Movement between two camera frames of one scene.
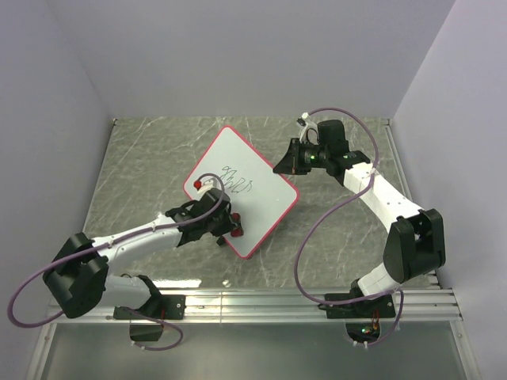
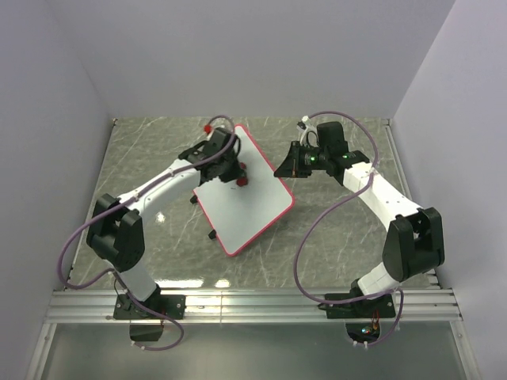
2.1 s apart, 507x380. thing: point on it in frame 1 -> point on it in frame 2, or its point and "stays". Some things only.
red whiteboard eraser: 238,230 -> 242,181
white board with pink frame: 260,195 stays
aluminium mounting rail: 435,305 stays
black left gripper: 228,225 -> 235,174
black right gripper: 291,163 stays
